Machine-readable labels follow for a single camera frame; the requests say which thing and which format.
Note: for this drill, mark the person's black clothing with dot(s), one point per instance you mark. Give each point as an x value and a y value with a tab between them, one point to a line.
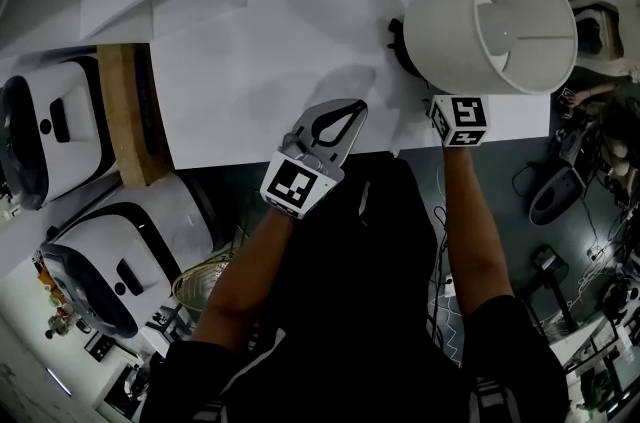
350	311

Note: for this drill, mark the black white patterned block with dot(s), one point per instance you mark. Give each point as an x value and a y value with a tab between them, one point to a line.
567	95

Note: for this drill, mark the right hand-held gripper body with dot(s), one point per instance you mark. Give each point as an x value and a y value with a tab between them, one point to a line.
465	116

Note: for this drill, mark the marble top black table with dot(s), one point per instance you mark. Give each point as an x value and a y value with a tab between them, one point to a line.
585	346

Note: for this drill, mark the white table lamp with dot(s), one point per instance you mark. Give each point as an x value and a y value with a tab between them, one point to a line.
450	31

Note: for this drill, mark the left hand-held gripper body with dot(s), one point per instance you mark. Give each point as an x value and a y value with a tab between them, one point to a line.
290	183

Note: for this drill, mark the person's left forearm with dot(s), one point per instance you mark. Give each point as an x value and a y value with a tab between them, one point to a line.
240	281

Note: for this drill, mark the brown cardboard box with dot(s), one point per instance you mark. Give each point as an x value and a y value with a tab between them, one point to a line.
125	121

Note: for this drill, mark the white black machine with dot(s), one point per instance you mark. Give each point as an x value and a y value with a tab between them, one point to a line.
80	126
150	241

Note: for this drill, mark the white desk with drawers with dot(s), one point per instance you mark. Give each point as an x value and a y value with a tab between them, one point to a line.
240	101

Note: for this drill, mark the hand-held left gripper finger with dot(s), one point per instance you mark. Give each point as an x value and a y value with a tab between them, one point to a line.
347	143
302	131

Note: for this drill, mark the white ornate dressing table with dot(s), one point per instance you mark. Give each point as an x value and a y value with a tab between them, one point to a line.
610	36

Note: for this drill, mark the badminton racket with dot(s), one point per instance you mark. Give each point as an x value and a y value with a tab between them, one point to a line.
200	283

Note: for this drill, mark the grey oval device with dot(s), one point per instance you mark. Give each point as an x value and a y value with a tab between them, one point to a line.
555	196

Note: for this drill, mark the person's right forearm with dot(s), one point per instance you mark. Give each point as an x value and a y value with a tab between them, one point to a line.
475	231

